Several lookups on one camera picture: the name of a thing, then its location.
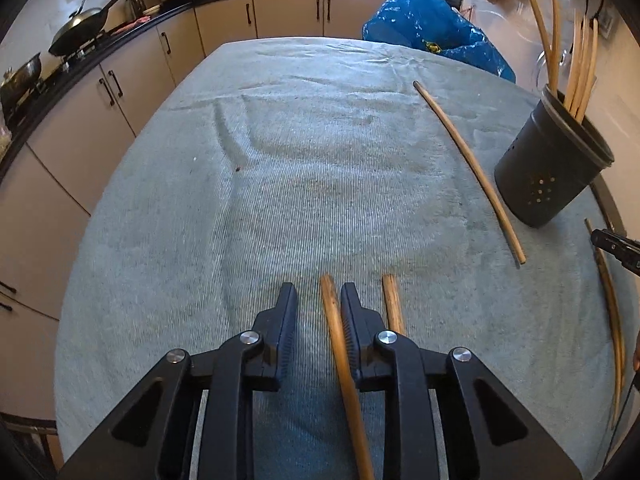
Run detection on black wok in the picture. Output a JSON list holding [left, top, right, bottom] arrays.
[[48, 0, 136, 57]]

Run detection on steel cooking pot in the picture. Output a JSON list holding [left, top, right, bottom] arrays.
[[0, 52, 43, 106]]

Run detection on clear glass jug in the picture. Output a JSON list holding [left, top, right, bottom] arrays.
[[535, 50, 573, 93]]

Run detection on blue plastic bag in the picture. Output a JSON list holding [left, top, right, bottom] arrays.
[[362, 0, 516, 83]]

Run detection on beige kitchen cabinets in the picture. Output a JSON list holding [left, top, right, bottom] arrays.
[[0, 0, 466, 421]]

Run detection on gas stove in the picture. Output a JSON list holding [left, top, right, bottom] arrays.
[[0, 25, 126, 121]]

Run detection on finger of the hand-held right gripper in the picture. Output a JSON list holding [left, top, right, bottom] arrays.
[[590, 228, 640, 277]]

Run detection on grey ribbed table cloth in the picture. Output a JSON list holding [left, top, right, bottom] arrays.
[[52, 35, 631, 480]]

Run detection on dark brown wooden chopstick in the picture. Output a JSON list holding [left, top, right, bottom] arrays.
[[382, 275, 407, 336]]

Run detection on metal chair frame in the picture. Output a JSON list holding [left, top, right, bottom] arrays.
[[0, 412, 61, 480]]

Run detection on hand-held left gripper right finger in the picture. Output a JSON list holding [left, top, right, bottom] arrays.
[[340, 282, 583, 480]]

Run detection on black perforated utensil holder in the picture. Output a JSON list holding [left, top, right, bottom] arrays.
[[494, 85, 616, 228]]

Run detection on light wooden chopstick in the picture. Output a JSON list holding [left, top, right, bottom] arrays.
[[512, 0, 558, 91], [564, 10, 583, 108], [575, 17, 600, 121], [413, 80, 527, 266], [570, 16, 592, 111], [546, 0, 560, 86], [584, 218, 627, 431], [320, 274, 376, 480]]

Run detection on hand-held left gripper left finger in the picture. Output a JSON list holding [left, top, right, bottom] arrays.
[[57, 281, 299, 480]]

